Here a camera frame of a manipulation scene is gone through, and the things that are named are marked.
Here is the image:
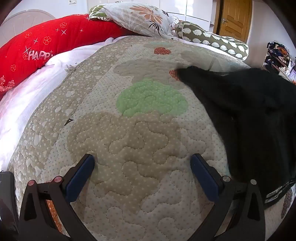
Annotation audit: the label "long red pillow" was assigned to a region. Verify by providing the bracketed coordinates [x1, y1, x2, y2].
[0, 13, 134, 93]

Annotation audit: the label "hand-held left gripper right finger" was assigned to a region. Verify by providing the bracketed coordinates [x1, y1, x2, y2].
[188, 153, 267, 241]

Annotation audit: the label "floral white duvet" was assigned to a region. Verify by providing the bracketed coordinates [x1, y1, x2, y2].
[89, 2, 183, 41]

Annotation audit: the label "olive hedgehog-print pillow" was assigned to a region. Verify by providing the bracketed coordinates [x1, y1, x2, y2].
[174, 21, 249, 61]

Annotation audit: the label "quilted heart-print bedspread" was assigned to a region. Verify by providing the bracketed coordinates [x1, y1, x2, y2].
[8, 36, 296, 241]

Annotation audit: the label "black pants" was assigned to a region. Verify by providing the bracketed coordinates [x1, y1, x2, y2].
[177, 66, 296, 207]

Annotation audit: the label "wooden door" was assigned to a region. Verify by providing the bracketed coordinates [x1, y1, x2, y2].
[213, 0, 253, 45]

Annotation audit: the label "white wardrobe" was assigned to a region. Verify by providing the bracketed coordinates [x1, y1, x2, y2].
[87, 0, 220, 33]

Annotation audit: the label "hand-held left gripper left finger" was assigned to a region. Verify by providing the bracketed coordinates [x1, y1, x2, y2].
[18, 153, 97, 241]

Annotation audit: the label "white fleece sheet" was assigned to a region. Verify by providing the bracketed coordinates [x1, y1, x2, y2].
[0, 37, 116, 172]

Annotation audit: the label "cluttered shelf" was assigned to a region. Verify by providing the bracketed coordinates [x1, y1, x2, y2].
[262, 40, 296, 84]

